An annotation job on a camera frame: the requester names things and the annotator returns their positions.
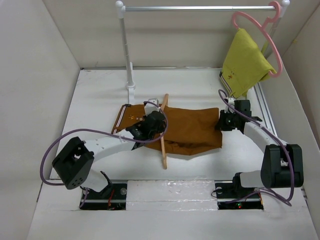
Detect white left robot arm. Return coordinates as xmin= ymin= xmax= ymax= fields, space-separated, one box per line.
xmin=52 ymin=110 xmax=167 ymax=199

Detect brown trousers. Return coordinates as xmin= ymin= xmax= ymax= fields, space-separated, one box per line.
xmin=112 ymin=104 xmax=223 ymax=156

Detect aluminium side rail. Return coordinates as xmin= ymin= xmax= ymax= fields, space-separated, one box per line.
xmin=254 ymin=83 xmax=277 ymax=136

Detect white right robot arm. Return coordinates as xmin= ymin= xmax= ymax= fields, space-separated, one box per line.
xmin=215 ymin=98 xmax=304 ymax=197

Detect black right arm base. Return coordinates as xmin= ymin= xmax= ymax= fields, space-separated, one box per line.
xmin=211 ymin=180 xmax=264 ymax=210

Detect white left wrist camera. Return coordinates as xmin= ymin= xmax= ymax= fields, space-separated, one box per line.
xmin=143 ymin=97 xmax=160 ymax=115

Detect pink plastic hanger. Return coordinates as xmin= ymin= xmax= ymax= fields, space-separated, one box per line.
xmin=231 ymin=1 xmax=283 ymax=78

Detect silver clothes rack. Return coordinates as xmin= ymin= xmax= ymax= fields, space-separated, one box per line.
xmin=115 ymin=0 xmax=290 ymax=104

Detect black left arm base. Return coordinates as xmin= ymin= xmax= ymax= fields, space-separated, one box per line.
xmin=79 ymin=181 xmax=128 ymax=211

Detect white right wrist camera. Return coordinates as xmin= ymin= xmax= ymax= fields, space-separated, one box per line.
xmin=223 ymin=97 xmax=235 ymax=114

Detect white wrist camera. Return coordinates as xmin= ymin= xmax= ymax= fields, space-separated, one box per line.
xmin=143 ymin=97 xmax=160 ymax=115
xmin=223 ymin=97 xmax=235 ymax=114

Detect yellow-green trousers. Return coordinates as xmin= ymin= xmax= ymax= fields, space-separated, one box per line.
xmin=220 ymin=28 xmax=277 ymax=98

